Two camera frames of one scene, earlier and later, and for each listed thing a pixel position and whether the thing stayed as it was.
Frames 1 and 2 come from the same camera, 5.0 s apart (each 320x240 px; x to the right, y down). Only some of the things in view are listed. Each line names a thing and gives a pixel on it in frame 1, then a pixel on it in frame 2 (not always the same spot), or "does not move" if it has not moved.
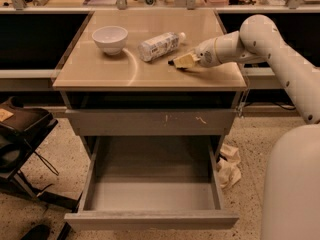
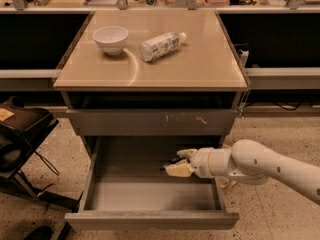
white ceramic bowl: (111, 38) does not move
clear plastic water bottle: (157, 46) does not move
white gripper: (206, 54) -> (201, 162)
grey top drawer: (151, 114) does not move
